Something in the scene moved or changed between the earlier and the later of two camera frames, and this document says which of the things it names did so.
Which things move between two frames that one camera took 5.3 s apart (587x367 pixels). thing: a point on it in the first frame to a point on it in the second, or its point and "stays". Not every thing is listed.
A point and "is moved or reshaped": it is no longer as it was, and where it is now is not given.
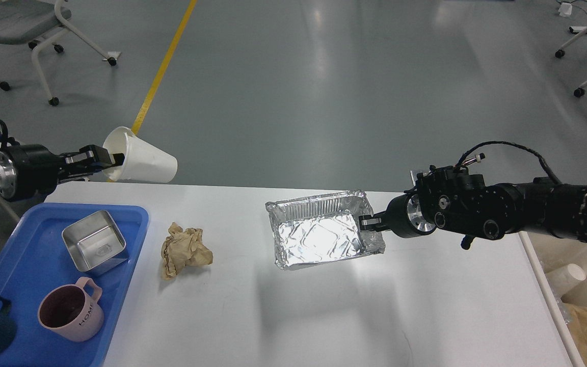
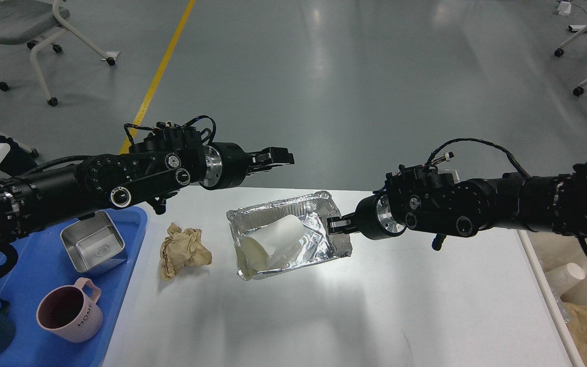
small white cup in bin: (565, 277) stays
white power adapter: (565, 9) stays
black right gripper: (403, 216) to (374, 219)
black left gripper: (25, 172) to (228, 165)
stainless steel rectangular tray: (95, 243) stays
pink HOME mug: (67, 311) stays
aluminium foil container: (320, 228) is moved or reshaped
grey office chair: (21, 22) stays
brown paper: (183, 247) stays
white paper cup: (143, 160) is moved or reshaped
